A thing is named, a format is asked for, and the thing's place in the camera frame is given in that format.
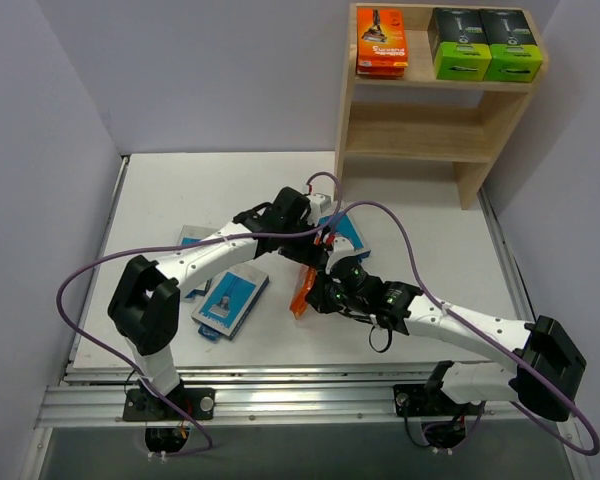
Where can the harry's razor box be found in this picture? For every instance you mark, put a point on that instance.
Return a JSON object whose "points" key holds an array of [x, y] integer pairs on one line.
{"points": [[192, 234], [224, 309], [348, 228]]}

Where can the orange Gillette Fusion5 box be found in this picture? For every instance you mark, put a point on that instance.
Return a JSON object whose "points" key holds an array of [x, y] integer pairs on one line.
{"points": [[381, 38]]}

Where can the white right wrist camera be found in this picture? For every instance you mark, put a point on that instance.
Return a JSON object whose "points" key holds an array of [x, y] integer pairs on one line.
{"points": [[332, 249]]}

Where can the orange styler box back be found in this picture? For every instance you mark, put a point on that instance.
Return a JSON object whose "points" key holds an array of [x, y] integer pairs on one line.
{"points": [[304, 284]]}

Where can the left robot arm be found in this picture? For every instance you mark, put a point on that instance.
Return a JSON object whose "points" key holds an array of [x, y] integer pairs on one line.
{"points": [[145, 305]]}

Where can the orange styler box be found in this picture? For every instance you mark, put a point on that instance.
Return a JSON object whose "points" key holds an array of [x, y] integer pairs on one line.
{"points": [[380, 72], [304, 284]]}

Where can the aluminium rail base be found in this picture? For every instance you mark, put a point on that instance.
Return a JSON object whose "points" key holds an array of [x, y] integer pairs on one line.
{"points": [[244, 396]]}

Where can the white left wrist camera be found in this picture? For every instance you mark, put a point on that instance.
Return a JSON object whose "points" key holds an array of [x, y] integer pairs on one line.
{"points": [[319, 204]]}

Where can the wooden shelf unit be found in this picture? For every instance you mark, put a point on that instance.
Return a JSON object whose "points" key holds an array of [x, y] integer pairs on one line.
{"points": [[471, 139]]}

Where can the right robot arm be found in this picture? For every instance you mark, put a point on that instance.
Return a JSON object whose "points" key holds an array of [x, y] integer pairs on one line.
{"points": [[535, 364]]}

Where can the black green GilletteLabs box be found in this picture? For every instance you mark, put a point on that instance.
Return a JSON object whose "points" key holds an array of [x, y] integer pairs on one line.
{"points": [[459, 46], [515, 55]]}

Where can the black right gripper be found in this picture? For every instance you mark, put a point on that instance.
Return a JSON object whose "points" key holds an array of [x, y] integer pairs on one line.
{"points": [[318, 295]]}

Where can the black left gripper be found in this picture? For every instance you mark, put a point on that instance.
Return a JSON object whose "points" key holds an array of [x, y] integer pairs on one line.
{"points": [[303, 252]]}

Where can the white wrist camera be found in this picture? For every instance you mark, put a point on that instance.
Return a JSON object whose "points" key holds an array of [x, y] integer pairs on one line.
{"points": [[332, 249], [319, 204]]}

